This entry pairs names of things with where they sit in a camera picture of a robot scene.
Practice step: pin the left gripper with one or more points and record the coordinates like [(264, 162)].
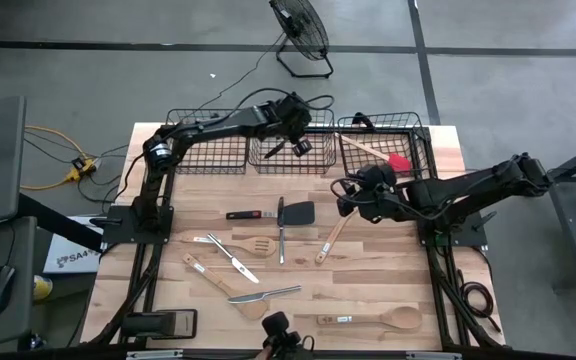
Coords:
[(288, 117)]

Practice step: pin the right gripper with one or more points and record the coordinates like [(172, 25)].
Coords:
[(375, 200)]

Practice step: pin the wooden forked spatula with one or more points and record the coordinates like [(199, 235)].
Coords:
[(330, 242)]

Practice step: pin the silver table knife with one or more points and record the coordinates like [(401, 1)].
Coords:
[(238, 264), (281, 240), (248, 298)]

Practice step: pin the wooden spoon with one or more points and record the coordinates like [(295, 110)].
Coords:
[(403, 318)]

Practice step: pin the wooden turner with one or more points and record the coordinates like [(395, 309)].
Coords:
[(253, 309)]

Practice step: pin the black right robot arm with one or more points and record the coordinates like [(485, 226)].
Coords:
[(468, 192)]

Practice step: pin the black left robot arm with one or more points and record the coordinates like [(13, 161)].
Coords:
[(208, 127)]

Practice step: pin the black clamp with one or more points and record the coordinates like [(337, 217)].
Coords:
[(363, 120)]

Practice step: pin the wooden slotted spatula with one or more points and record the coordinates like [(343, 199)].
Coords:
[(263, 246)]

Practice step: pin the black floor fan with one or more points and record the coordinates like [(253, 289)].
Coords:
[(303, 25)]

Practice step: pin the black round-headed device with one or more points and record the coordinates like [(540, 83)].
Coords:
[(275, 324)]

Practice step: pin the person's hand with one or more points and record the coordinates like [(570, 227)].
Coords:
[(264, 354)]

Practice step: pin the yellow power splitter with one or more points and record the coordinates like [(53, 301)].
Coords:
[(75, 175)]

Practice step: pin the black rectangular device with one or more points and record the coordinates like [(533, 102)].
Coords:
[(158, 324)]

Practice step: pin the black diagonal bar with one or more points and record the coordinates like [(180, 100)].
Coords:
[(58, 222)]

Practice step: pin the white cardboard box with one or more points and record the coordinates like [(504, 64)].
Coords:
[(68, 260)]

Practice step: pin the small yellow object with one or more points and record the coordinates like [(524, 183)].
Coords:
[(43, 289)]

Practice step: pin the dark grey desk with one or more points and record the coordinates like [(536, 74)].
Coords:
[(23, 250)]

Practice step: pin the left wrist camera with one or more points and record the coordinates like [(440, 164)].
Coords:
[(303, 148)]

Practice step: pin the black metal frame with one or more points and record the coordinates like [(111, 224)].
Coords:
[(434, 150)]

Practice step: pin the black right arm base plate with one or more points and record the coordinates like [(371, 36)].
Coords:
[(473, 235)]

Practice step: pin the silver bracket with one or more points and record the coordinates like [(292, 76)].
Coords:
[(433, 356), (153, 355)]

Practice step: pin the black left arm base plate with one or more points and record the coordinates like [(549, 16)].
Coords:
[(118, 227)]

